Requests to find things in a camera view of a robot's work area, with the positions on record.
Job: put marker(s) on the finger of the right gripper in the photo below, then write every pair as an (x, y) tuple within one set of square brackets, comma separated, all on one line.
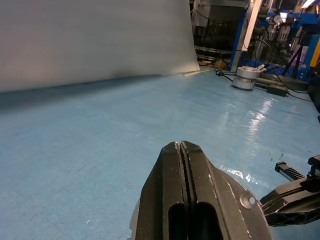
[(287, 170), (295, 200)]

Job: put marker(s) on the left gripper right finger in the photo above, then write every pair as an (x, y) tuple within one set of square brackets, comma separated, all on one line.
[(207, 195)]

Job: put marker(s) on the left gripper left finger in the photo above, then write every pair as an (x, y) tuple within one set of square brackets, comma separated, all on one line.
[(162, 187)]

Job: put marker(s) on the black power adapter brick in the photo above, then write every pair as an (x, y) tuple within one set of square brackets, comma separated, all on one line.
[(276, 90)]

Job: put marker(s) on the black tripod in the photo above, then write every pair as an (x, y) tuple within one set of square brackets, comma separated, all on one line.
[(295, 62)]

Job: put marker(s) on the thin yellowish flat board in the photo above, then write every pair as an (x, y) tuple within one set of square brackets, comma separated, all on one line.
[(192, 72)]

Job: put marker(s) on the round pressure gauge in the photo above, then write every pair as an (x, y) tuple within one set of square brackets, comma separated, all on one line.
[(277, 18)]

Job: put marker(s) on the large white panel board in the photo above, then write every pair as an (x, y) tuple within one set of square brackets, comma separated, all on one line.
[(95, 40)]

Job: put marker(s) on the blue metal frame post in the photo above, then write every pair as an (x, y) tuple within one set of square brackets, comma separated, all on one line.
[(238, 35)]

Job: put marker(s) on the white metal post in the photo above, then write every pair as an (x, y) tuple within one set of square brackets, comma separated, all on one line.
[(251, 25)]

